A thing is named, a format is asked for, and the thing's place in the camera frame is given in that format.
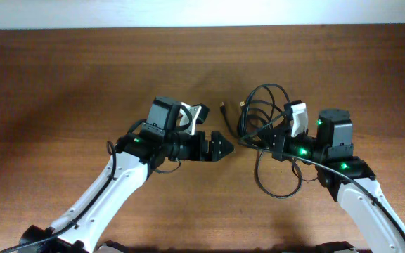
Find thin black usb cable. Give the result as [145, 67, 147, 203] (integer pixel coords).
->
[219, 100, 304, 200]

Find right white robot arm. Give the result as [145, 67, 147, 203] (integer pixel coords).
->
[258, 109, 405, 252]

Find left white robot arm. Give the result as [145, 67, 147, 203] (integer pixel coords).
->
[14, 96, 234, 252]

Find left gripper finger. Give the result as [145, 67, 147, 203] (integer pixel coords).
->
[208, 145, 234, 162]
[211, 131, 233, 150]

